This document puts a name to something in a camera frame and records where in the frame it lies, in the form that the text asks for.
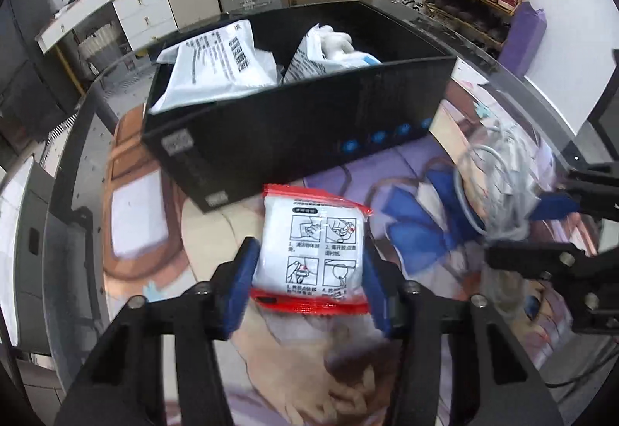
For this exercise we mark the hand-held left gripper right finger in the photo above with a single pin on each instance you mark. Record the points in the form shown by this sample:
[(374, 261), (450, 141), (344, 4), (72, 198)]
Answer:
[(377, 290)]

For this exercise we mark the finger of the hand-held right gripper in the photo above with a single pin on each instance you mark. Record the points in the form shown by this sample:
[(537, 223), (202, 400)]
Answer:
[(532, 257), (556, 204)]

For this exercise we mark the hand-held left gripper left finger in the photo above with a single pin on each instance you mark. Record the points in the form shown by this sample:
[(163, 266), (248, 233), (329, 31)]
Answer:
[(242, 281)]

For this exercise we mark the red-edged white packet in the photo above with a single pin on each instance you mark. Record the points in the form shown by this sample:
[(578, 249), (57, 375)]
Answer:
[(309, 252)]

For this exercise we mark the black box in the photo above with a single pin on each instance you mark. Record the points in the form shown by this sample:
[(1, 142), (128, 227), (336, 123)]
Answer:
[(290, 131)]

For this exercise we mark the white printed packet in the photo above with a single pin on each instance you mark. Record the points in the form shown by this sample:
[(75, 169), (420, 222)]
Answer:
[(217, 63), (304, 61)]

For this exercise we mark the printed mat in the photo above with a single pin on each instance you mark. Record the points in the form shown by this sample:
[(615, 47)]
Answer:
[(435, 237)]

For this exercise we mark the purple bag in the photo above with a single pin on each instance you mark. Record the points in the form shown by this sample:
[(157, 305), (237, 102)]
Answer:
[(524, 39)]

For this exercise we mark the grey side table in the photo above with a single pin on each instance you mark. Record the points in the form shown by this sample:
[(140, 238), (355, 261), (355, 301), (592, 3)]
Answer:
[(29, 223)]

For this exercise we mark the black and white shoes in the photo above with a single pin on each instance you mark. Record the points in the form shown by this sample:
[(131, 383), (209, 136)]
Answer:
[(404, 1)]

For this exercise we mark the woven laundry basket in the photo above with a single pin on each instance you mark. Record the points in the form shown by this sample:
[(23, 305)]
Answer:
[(99, 49)]

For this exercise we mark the white desk with drawers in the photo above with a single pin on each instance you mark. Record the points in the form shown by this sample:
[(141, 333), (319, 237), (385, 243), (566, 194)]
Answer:
[(140, 5)]

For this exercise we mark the dark grey fridge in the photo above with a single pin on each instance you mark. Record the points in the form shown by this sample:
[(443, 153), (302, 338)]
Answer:
[(29, 44)]

